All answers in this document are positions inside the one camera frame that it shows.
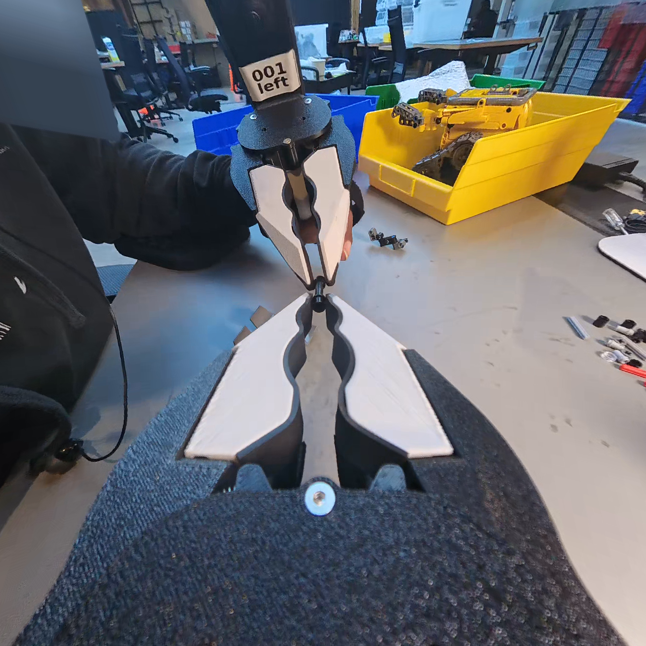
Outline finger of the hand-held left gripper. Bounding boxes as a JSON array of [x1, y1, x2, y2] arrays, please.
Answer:
[[249, 163, 315, 288], [303, 145, 353, 286]]

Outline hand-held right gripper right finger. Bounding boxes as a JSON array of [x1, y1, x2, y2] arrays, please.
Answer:
[[325, 294, 455, 489]]

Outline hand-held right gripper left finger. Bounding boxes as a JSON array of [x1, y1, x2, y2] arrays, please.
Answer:
[[184, 294, 314, 489]]

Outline silver toy scoop part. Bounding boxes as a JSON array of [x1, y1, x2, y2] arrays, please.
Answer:
[[233, 304, 318, 348]]

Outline pile of small toy parts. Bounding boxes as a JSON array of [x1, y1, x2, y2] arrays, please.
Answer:
[[563, 314, 646, 388]]

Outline person's left forearm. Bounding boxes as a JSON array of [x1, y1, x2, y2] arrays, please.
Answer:
[[10, 123, 260, 272]]

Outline grey desk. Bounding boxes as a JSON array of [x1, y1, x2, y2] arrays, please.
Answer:
[[0, 136, 646, 646]]

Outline blue plastic bin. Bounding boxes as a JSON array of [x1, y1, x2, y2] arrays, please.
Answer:
[[193, 93, 379, 158]]

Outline black office chair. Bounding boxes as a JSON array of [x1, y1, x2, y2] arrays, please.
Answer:
[[156, 36, 229, 115], [103, 33, 180, 145]]

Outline black toy tracks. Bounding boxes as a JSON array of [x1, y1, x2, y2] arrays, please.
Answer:
[[413, 130, 485, 185]]

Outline yellow toy model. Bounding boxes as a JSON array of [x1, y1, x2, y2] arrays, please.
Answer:
[[391, 86, 537, 148]]

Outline yellow plastic bin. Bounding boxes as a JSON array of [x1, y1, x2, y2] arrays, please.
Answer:
[[357, 91, 632, 226]]

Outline white printer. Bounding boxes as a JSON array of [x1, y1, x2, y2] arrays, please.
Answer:
[[411, 0, 472, 42]]

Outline green plastic bin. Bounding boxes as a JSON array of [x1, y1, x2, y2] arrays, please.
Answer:
[[364, 74, 547, 111]]

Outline person's black jacket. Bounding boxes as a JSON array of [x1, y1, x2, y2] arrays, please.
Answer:
[[0, 123, 116, 488]]

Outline black power adapter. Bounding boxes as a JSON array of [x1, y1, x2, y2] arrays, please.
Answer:
[[573, 151, 646, 191]]

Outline white folding stand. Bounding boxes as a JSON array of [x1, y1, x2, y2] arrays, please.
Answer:
[[598, 233, 646, 281]]

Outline grey drawer cabinet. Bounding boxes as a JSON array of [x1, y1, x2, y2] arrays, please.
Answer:
[[542, 7, 617, 95]]

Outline thin black cord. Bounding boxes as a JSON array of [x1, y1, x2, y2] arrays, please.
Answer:
[[81, 303, 130, 463]]

